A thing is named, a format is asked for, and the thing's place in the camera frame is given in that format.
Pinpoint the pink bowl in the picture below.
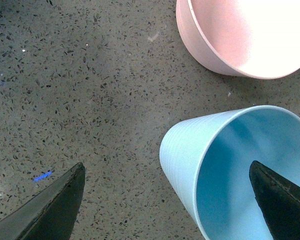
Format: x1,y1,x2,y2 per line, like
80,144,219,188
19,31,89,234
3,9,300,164
176,0,300,79

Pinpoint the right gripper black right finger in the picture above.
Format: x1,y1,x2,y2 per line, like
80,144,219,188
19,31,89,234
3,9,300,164
249,160,300,240

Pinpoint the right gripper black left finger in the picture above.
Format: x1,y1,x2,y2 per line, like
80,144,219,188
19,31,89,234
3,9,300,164
0,162,86,240

